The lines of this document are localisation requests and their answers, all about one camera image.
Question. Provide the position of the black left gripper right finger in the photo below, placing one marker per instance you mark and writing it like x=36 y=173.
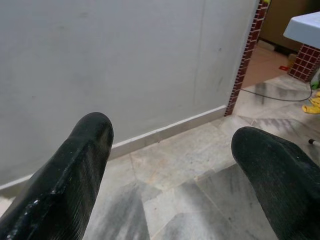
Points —
x=282 y=182

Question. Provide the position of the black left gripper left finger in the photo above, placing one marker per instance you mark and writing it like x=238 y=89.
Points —
x=65 y=180

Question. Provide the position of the white stick with black tip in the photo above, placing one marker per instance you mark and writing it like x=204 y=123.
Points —
x=314 y=142

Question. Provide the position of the yellow cloth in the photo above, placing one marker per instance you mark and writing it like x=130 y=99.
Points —
x=312 y=105

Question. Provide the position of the green object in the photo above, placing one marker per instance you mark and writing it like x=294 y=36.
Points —
x=315 y=83

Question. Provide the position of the small red floor object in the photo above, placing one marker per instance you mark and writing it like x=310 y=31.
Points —
x=283 y=68

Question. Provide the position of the red tiled counter pillar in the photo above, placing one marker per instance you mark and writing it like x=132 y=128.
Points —
x=303 y=62

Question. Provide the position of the red brick tile wall edge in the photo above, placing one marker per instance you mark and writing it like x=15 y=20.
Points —
x=247 y=55

